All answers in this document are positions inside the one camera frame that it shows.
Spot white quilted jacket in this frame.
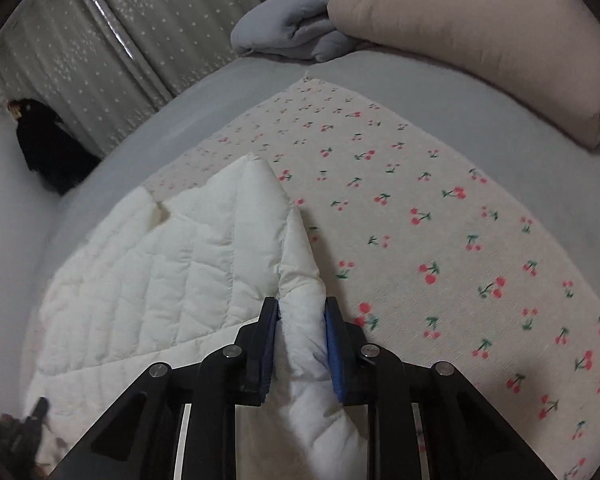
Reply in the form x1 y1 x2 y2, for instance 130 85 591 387
22 154 368 480

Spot grey star print curtain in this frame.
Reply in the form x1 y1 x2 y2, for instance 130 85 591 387
0 0 276 158

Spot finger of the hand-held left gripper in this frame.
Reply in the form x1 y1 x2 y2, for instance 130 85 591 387
10 397 52 461

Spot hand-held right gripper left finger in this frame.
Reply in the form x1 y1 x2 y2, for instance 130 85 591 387
47 296 281 480

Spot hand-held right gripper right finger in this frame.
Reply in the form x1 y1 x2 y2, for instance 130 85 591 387
324 296 553 480

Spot pink pillow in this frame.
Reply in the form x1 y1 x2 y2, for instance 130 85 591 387
326 0 600 150

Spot dark hanging clothes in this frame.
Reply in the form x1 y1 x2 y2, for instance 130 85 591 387
7 98 103 197

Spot grey bed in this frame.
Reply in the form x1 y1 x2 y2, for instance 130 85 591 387
25 42 600 480

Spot folded grey blanket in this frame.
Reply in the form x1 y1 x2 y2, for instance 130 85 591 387
230 0 353 63

